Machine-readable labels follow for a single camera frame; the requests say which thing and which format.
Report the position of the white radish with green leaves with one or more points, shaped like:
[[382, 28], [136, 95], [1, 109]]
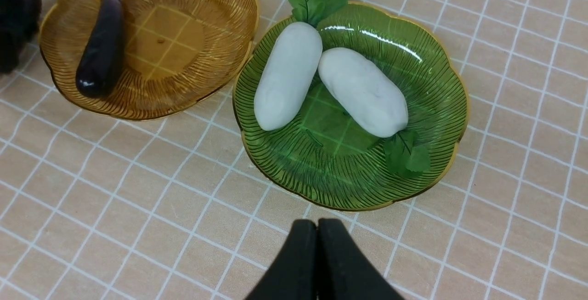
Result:
[[292, 63]]

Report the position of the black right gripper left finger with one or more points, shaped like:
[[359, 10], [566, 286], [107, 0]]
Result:
[[291, 276]]

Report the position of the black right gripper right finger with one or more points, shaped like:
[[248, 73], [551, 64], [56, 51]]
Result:
[[343, 271]]

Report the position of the green glass plate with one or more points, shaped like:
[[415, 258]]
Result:
[[323, 155]]

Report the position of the dark purple eggplant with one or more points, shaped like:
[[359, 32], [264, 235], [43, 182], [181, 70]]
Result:
[[102, 62]]

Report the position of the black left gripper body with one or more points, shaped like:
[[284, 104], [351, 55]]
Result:
[[19, 23]]

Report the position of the orange checkered tablecloth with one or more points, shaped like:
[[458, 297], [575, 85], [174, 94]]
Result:
[[93, 208]]

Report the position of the amber glass plate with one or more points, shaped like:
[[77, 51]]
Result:
[[177, 52]]

